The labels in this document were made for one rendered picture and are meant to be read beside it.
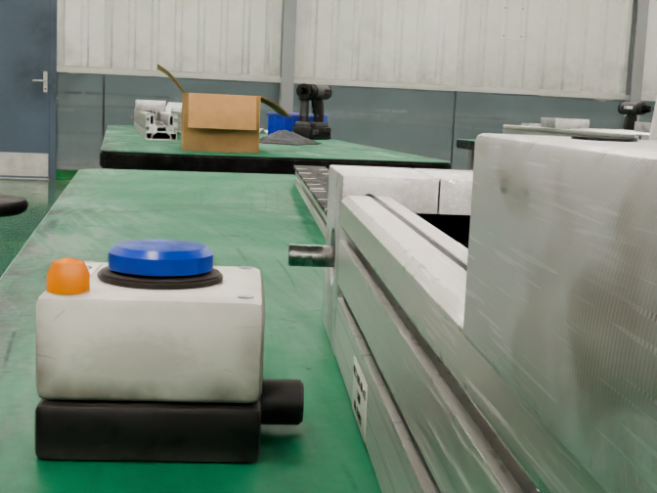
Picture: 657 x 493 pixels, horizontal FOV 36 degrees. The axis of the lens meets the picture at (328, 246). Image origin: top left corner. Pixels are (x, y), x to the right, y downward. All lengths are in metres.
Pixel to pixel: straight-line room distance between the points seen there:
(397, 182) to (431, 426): 0.28
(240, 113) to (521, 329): 2.53
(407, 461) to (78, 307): 0.13
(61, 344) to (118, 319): 0.02
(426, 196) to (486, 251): 0.34
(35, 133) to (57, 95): 0.47
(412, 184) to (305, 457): 0.19
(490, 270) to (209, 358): 0.20
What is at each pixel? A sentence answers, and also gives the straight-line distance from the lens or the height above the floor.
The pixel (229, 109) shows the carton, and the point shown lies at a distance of 2.68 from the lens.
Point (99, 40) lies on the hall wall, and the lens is 11.51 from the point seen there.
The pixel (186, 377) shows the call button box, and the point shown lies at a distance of 0.37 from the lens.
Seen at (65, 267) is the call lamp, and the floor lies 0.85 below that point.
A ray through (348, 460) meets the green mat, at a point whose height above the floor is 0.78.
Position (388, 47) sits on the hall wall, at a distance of 11.87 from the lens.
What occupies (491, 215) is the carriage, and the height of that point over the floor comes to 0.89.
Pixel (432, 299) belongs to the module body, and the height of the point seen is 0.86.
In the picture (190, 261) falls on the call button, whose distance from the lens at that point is 0.38.
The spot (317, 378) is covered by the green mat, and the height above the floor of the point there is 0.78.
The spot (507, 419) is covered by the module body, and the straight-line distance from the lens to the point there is 0.19.
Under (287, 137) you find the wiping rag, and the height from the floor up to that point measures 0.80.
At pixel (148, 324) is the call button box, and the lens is 0.36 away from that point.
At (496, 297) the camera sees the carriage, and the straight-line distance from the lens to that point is 0.18.
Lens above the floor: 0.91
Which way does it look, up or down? 8 degrees down
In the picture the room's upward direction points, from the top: 3 degrees clockwise
